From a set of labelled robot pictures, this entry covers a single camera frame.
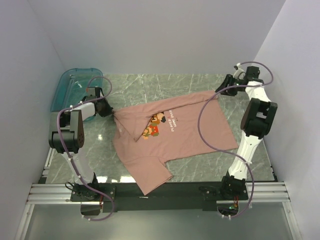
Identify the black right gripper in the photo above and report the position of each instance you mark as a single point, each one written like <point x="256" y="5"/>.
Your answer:
<point x="228" y="80"/>

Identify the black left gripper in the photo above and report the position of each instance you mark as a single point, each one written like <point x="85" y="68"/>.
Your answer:
<point x="109" y="110"/>

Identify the pink t shirt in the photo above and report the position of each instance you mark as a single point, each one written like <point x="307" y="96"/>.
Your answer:
<point x="151" y="134"/>

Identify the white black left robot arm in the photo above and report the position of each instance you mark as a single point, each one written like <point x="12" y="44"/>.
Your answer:
<point x="67" y="137"/>

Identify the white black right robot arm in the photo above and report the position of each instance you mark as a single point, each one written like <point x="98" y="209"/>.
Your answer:
<point x="255" y="124"/>

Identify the teal transparent plastic bin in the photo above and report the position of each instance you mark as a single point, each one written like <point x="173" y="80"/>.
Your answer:
<point x="71" y="89"/>

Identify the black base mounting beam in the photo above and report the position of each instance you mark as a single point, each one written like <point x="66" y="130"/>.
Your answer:
<point x="105" y="206"/>

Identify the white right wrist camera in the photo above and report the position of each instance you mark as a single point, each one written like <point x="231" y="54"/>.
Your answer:
<point x="239" y="73"/>

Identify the aluminium frame rail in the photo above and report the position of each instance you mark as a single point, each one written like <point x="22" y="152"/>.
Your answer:
<point x="60" y="194"/>

